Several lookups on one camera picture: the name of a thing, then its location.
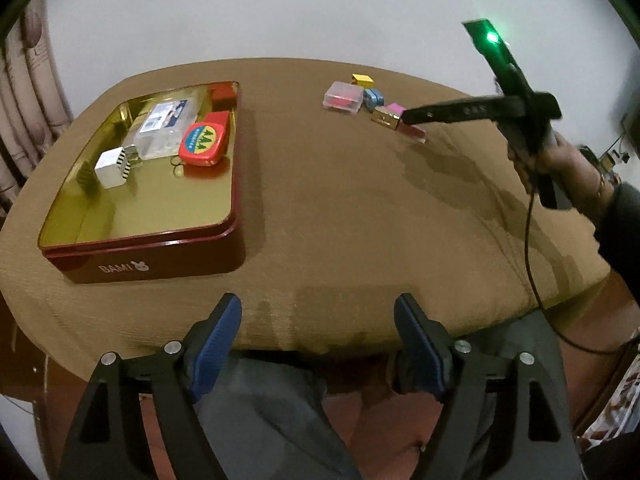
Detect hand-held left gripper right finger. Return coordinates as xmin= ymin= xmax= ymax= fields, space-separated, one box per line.
xmin=393 ymin=293 xmax=584 ymax=480

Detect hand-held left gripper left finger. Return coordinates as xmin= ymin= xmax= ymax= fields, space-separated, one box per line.
xmin=57 ymin=293 xmax=243 ymax=480

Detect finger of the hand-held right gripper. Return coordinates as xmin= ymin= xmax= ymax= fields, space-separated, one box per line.
xmin=399 ymin=95 xmax=525 ymax=126

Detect gold small box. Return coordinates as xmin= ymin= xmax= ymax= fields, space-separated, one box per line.
xmin=370 ymin=106 xmax=401 ymax=131

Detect red rectangular tin box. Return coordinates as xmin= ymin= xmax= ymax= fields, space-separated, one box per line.
xmin=38 ymin=80 xmax=246 ymax=285

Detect person's right forearm dark sleeve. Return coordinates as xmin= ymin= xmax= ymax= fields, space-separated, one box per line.
xmin=593 ymin=180 xmax=640 ymax=308

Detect person's right hand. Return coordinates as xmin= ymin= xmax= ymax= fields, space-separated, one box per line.
xmin=506 ymin=130 xmax=619 ymax=224

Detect red transparent small box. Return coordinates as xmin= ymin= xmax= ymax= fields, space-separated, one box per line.
xmin=397 ymin=122 xmax=427 ymax=145

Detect person's legs grey pants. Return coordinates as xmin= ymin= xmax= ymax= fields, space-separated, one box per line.
xmin=197 ymin=310 xmax=556 ymax=480

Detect clear box pink contents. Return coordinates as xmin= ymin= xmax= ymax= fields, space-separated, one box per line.
xmin=323 ymin=80 xmax=365 ymax=116

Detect brown tablecloth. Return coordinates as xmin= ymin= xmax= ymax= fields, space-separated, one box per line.
xmin=0 ymin=57 xmax=614 ymax=357

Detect white striped cube box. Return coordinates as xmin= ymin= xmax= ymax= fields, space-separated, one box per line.
xmin=94 ymin=146 xmax=134 ymax=190

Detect red tape measure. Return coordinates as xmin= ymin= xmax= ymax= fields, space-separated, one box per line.
xmin=178 ymin=111 xmax=232 ymax=167

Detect floral patterned cloth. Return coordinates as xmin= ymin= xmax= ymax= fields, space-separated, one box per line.
xmin=581 ymin=329 xmax=640 ymax=442

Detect clear plastic case white label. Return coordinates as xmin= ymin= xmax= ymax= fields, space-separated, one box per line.
xmin=121 ymin=97 xmax=202 ymax=162

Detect dark red small box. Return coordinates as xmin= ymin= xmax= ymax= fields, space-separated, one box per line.
xmin=208 ymin=82 xmax=239 ymax=111

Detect patterned curtain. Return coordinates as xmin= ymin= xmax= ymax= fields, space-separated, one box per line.
xmin=0 ymin=0 xmax=77 ymax=223

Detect background clutter with cables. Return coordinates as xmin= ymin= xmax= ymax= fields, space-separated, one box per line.
xmin=579 ymin=112 xmax=640 ymax=183

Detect black cable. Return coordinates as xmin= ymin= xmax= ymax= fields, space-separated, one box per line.
xmin=523 ymin=187 xmax=640 ymax=356

